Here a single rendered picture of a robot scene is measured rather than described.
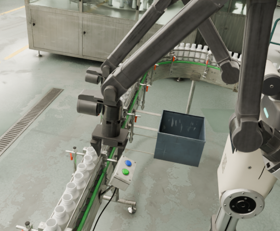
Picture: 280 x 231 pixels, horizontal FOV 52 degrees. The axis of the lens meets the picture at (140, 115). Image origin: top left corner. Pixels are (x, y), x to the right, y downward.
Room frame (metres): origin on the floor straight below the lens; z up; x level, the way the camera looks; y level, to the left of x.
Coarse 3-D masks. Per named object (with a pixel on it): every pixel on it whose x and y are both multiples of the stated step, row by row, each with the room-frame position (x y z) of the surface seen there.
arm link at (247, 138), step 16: (256, 0) 0.66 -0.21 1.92; (272, 0) 0.66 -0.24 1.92; (256, 16) 0.67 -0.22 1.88; (272, 16) 0.66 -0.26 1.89; (256, 32) 0.67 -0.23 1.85; (256, 48) 0.66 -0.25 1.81; (256, 64) 0.66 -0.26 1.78; (240, 80) 0.68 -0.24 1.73; (256, 80) 0.66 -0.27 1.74; (240, 96) 0.67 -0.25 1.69; (256, 96) 0.66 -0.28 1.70; (240, 112) 0.66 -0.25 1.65; (256, 112) 0.65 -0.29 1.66; (240, 128) 0.64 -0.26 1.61; (256, 128) 0.63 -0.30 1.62; (240, 144) 0.63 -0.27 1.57; (256, 144) 0.63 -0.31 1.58
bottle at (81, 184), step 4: (76, 176) 0.86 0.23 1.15; (80, 176) 0.87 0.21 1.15; (76, 180) 0.84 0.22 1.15; (80, 180) 0.84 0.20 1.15; (76, 184) 0.83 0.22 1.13; (80, 184) 0.84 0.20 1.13; (84, 184) 0.85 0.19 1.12; (80, 188) 0.83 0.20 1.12; (80, 192) 0.83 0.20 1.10; (84, 192) 0.84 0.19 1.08; (80, 196) 0.83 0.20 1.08; (84, 196) 0.84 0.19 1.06; (80, 204) 0.83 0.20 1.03; (84, 204) 0.84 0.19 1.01
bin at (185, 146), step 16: (144, 112) 1.81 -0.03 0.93; (176, 112) 1.84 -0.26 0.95; (144, 128) 1.60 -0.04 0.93; (160, 128) 1.85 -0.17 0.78; (176, 128) 1.84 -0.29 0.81; (192, 128) 1.83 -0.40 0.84; (160, 144) 1.55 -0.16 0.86; (176, 144) 1.54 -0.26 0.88; (192, 144) 1.53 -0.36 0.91; (176, 160) 1.53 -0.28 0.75; (192, 160) 1.52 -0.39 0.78
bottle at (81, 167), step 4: (80, 164) 0.92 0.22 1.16; (84, 164) 0.92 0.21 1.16; (80, 168) 0.90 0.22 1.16; (84, 168) 0.90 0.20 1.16; (76, 172) 0.91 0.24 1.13; (80, 172) 0.89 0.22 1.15; (84, 172) 0.90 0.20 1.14; (88, 172) 0.92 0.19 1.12; (84, 176) 0.89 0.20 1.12; (88, 176) 0.91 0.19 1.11; (84, 180) 0.89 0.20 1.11; (88, 180) 0.91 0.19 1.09; (88, 188) 0.91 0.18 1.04
